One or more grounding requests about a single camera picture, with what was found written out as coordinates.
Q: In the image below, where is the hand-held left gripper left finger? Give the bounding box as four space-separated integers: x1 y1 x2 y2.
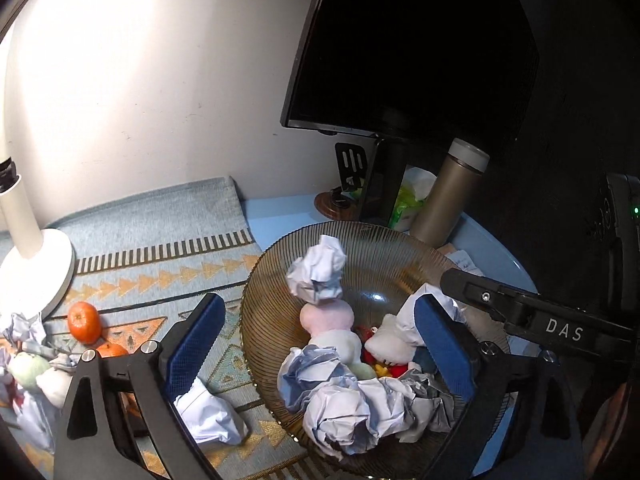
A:
52 292 227 480

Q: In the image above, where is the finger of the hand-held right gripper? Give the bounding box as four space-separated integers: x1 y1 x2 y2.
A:
440 267 637 361

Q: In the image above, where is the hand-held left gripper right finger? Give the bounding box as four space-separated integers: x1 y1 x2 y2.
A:
414 294 587 480

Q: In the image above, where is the white cat plush with fries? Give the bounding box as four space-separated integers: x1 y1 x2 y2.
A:
357 312 426 378

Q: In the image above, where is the grey paper ball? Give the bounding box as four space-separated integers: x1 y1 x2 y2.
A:
370 367 456 443

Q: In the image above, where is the large paper ball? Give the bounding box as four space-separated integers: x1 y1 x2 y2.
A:
174 377 250 446

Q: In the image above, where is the pale green plush toy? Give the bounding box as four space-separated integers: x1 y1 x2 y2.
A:
350 360 378 382

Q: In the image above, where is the orange mandarin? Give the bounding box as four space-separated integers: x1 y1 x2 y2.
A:
66 301 102 345
94 342 131 361

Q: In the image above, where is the brown ribbed glass bowl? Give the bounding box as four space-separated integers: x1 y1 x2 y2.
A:
239 220 512 479

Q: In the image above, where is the bluish paper ball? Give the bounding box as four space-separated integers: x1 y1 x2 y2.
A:
277 345 361 413

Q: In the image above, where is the pink plush toy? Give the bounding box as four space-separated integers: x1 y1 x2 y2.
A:
299 300 356 341

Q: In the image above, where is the patterned woven mat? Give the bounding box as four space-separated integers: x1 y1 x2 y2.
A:
0 176 311 480

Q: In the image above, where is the champagne metal thermos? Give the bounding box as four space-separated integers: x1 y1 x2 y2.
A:
409 137 491 248

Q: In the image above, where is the green tissue packet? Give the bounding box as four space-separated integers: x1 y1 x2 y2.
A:
390 166 438 233

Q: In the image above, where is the white desk lamp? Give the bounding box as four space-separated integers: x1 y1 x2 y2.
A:
0 130 77 321

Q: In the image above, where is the black monitor stand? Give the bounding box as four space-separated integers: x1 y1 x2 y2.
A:
361 136 408 228

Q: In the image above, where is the round wooden base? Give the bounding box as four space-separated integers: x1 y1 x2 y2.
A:
314 191 368 221

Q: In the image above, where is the black phone stand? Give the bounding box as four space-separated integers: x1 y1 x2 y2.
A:
334 141 373 196

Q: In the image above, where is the black clip-on device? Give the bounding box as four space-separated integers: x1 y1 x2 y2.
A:
0 157 21 196

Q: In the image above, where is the black monitor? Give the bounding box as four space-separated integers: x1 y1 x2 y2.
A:
280 0 541 151

